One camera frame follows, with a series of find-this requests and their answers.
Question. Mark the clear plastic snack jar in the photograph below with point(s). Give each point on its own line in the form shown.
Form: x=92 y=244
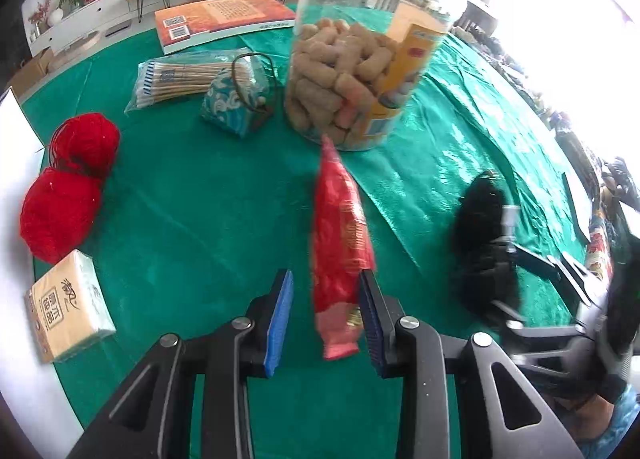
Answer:
x=354 y=64

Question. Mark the tissue paper pack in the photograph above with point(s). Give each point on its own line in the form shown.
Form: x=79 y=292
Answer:
x=67 y=309

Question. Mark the teal patterned pouch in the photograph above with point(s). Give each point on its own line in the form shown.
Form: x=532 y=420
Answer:
x=245 y=96

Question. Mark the white storage box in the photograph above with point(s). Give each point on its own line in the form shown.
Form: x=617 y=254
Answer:
x=32 y=397

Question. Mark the red packaged bag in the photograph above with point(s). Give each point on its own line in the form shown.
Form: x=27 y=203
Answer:
x=340 y=249

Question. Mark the orange book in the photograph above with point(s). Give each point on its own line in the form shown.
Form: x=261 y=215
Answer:
x=197 y=23

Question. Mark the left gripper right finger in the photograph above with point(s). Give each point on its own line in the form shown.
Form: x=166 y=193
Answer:
x=450 y=383

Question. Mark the green tablecloth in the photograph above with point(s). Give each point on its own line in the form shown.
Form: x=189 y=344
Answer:
x=195 y=222

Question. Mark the cardboard box on floor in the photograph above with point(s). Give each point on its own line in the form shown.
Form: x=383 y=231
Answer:
x=31 y=73

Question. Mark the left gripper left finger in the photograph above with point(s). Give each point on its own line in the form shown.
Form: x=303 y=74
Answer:
x=150 y=413

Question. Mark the black fluffy object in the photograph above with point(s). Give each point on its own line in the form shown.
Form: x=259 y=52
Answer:
x=482 y=239

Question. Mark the red flower vase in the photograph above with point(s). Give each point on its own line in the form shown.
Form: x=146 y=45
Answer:
x=45 y=16

